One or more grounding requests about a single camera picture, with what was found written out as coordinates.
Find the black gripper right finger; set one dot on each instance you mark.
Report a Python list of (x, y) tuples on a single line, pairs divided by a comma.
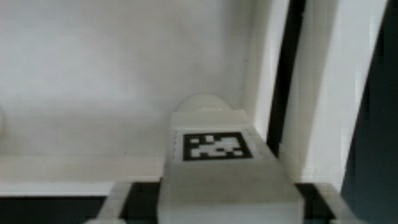
[(326, 208)]

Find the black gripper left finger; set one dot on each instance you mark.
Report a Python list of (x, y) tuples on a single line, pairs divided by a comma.
[(130, 204)]

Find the white table leg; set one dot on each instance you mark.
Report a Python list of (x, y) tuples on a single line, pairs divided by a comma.
[(224, 184)]

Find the white square tabletop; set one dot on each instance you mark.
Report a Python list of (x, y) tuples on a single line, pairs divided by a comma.
[(105, 59)]

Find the white U-shaped obstacle fence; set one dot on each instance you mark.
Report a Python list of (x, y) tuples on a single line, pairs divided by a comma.
[(334, 53)]

